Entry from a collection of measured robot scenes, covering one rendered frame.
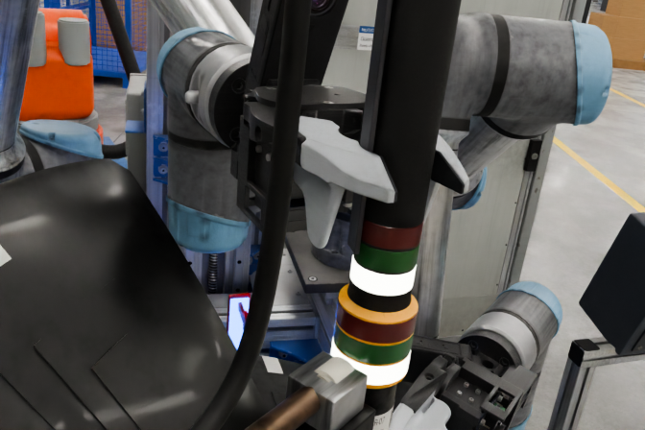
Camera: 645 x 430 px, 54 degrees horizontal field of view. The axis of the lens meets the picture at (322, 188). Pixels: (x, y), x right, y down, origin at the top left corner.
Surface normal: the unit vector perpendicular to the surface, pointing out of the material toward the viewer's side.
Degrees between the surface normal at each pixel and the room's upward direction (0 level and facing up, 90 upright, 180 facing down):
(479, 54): 68
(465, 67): 79
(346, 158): 42
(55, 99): 90
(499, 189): 90
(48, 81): 90
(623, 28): 90
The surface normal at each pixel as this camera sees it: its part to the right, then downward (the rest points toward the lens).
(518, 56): 0.10, -0.01
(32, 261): 0.72, -0.47
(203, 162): -0.02, 0.35
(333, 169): -0.75, 0.17
